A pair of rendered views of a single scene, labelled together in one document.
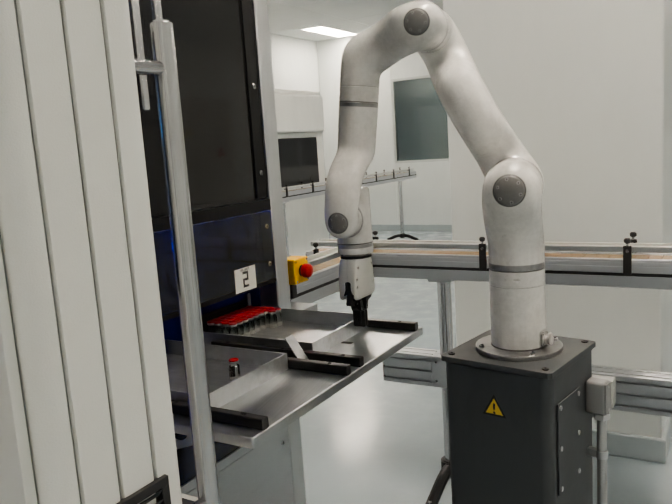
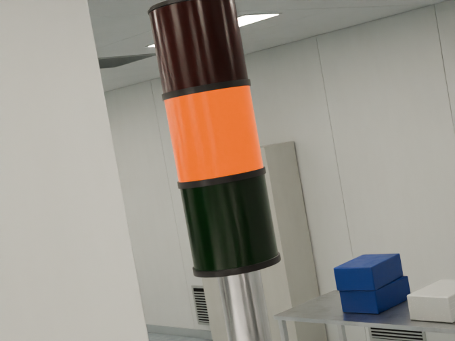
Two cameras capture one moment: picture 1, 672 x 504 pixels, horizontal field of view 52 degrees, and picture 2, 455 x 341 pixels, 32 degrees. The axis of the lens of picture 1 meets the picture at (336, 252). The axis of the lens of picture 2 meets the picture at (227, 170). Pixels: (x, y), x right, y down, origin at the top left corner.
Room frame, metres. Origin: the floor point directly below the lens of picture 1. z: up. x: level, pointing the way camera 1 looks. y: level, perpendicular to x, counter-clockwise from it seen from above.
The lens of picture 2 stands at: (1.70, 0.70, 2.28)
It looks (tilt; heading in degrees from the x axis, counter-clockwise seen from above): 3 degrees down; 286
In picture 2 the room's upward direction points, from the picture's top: 10 degrees counter-clockwise
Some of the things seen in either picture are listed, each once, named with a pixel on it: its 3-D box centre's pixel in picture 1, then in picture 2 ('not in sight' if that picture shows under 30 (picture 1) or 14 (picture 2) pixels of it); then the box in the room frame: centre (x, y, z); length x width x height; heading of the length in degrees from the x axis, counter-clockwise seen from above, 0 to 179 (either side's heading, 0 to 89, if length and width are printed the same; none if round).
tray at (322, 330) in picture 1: (281, 329); not in sight; (1.65, 0.15, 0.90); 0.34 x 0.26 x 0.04; 60
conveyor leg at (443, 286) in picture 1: (447, 377); not in sight; (2.44, -0.38, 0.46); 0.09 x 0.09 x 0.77; 59
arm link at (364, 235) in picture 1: (352, 214); not in sight; (1.61, -0.04, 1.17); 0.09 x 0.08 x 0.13; 160
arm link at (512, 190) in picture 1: (513, 215); not in sight; (1.46, -0.39, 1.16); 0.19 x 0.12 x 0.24; 160
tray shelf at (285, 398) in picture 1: (261, 363); not in sight; (1.47, 0.18, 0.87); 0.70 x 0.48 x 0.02; 149
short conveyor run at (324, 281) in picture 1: (306, 274); not in sight; (2.25, 0.10, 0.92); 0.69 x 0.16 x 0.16; 149
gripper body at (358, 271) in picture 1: (357, 274); not in sight; (1.61, -0.05, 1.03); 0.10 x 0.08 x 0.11; 149
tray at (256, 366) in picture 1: (184, 371); not in sight; (1.36, 0.33, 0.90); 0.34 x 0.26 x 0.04; 59
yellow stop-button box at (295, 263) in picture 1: (291, 269); not in sight; (1.93, 0.13, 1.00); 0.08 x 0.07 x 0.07; 59
